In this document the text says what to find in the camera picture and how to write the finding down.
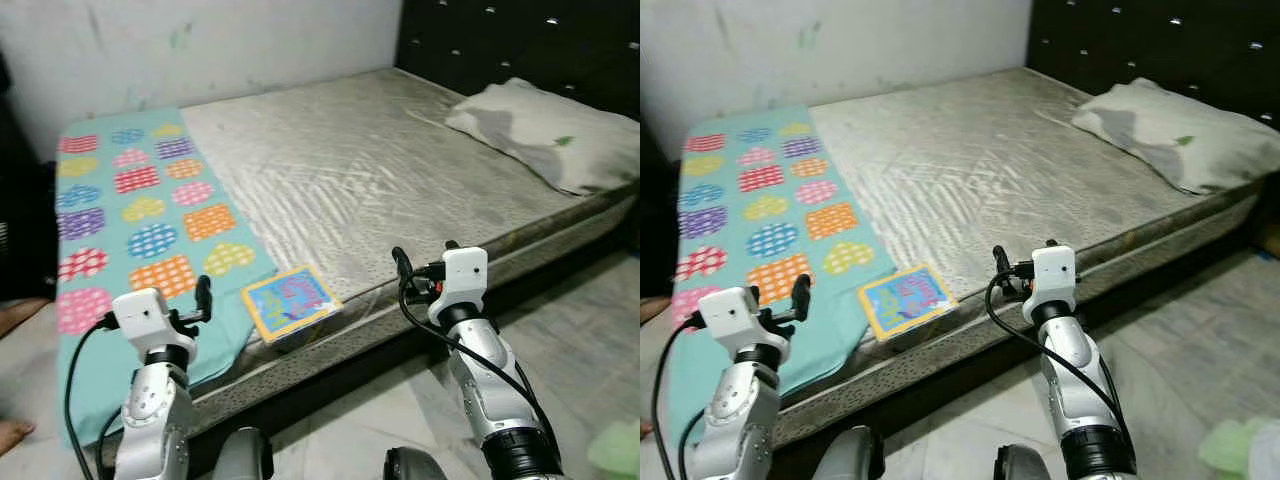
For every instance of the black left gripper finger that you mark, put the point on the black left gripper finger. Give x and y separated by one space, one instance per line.
800 297
203 298

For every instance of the colourful children's book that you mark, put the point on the colourful children's book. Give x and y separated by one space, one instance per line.
290 305
905 302

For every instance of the white pillow green tree print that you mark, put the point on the white pillow green tree print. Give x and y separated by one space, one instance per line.
550 140
1175 140

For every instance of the teal heart patterned blanket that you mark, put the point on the teal heart patterned blanket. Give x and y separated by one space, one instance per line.
745 220
120 220

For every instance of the quilted cream mattress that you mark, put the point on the quilted cream mattress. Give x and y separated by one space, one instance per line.
980 165
350 170

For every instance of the bed base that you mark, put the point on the bed base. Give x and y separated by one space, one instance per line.
330 385
940 385

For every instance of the grey robot left leg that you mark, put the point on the grey robot left leg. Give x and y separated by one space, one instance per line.
850 458
245 458

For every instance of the grey robot leg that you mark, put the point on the grey robot leg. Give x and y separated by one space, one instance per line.
850 458
415 467
1020 466
245 458

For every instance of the grey robot right leg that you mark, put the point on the grey robot right leg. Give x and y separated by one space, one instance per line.
415 467
1020 466

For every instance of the pale green cloth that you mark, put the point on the pale green cloth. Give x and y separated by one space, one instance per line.
1235 450
615 455

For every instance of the black tufted headboard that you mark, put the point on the black tufted headboard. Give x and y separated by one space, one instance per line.
1150 35
520 40

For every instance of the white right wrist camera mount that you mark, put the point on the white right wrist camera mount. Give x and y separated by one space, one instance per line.
1053 280
462 285

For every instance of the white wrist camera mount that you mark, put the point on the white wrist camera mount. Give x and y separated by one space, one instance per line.
140 312
462 285
728 310
1053 280

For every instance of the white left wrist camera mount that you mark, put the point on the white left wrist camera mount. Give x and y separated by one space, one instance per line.
140 312
728 310

